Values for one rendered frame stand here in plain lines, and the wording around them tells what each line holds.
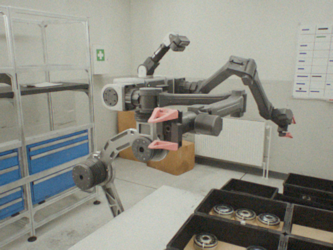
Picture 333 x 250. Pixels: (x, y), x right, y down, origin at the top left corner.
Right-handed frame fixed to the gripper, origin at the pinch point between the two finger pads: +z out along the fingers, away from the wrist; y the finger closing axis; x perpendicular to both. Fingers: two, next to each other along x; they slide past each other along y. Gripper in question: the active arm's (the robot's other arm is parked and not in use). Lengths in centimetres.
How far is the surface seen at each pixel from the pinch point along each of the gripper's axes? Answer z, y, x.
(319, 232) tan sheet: -90, 62, -32
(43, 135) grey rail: -109, 50, 196
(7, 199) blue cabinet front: -70, 96, 197
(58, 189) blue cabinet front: -120, 107, 198
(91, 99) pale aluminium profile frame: -169, 24, 196
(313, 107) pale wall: -357, 42, 9
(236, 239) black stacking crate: -59, 59, -3
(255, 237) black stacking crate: -60, 56, -10
